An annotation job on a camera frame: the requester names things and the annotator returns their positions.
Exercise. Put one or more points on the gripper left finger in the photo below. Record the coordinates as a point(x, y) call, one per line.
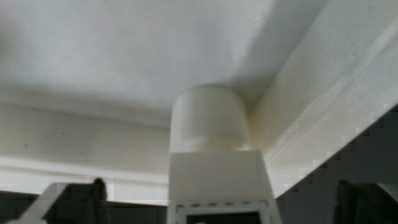
point(69, 204)

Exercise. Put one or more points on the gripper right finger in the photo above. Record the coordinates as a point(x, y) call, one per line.
point(364, 204)

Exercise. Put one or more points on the white table leg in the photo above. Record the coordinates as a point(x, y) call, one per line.
point(218, 185)

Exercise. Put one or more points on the white square tabletop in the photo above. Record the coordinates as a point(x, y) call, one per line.
point(103, 56)

